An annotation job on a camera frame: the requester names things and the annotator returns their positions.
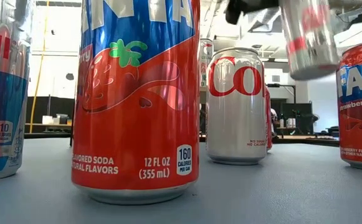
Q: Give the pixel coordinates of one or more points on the white Celsius Peach Vibe can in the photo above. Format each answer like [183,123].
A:
[311,46]
[204,62]

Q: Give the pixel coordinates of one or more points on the blue silver Red Bull can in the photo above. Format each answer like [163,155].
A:
[3,93]

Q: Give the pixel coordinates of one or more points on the silver ceiling duct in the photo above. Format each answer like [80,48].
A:
[261,21]

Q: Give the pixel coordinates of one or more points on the silver Diet Coke can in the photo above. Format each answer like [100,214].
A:
[235,124]

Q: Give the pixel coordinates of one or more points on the black pipe frame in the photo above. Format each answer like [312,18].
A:
[280,85]

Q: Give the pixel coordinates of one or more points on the wooden desk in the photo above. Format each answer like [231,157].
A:
[59,124]

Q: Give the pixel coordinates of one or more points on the red Fanta strawberry can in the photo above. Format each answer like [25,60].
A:
[268,124]
[137,124]
[361,124]

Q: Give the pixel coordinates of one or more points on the white box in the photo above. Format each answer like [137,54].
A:
[47,120]

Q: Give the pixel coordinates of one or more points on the ceiling light strip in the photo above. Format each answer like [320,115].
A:
[281,60]

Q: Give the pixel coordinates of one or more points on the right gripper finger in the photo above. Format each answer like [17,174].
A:
[246,6]

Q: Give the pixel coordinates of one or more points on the black partition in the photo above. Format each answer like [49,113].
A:
[59,107]

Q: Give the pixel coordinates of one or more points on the black round wall object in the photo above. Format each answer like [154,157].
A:
[69,76]

